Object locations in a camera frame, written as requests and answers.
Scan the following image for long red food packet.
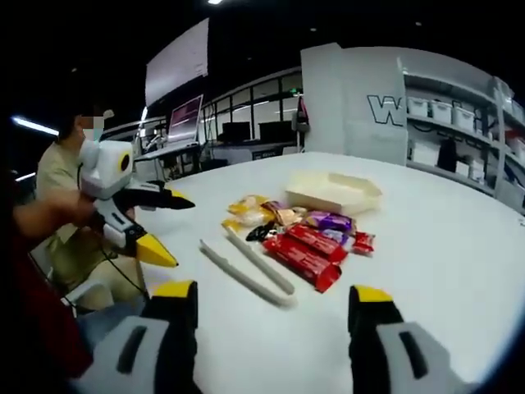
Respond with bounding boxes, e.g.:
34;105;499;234
283;223;350;266
261;236;343;294

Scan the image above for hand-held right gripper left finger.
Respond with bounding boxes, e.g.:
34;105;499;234
73;280;202;394

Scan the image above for yellow food packet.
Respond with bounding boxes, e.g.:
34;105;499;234
221;194;276;231

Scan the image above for black item on shelf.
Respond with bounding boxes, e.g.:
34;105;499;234
436;138;459;174

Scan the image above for purple food packet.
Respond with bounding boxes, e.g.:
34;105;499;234
305;209;354;234

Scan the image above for white food tongs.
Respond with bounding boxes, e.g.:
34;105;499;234
198;225;297;307

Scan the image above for white lettered pillar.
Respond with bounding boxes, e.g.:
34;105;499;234
300;44;408;166

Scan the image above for brown pink food packet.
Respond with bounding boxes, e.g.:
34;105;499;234
261;199;308;226

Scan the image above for white hanging board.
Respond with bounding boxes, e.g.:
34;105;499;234
144;17;211;108

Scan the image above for white storage box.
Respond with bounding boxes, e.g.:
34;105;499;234
430;100;453;123
407;98;430;119
452;106;476;129

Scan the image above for white shelf unit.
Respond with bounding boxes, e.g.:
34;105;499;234
399;55;525;215

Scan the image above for white paper container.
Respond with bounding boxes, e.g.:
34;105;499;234
284;172;383;215

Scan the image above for ceiling light tube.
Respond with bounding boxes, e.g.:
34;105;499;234
11;116;60;137

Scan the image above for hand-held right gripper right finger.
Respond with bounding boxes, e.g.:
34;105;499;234
348;284;486;394

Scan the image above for small red food packet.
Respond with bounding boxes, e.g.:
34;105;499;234
351;231;377;256

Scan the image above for black monitor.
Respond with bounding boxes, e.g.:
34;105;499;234
221;121;252;143
258;121;294;144

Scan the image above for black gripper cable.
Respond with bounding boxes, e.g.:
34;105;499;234
97;240;151;299

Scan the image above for monitor with pink screen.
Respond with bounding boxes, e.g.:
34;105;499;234
167;94;205;145

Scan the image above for person's red sleeve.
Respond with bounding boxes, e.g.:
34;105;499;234
0;172;94;381

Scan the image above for black food packet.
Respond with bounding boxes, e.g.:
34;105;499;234
245;221;281;243

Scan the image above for hanging red garment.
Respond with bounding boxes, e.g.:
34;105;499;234
291;95;309;133

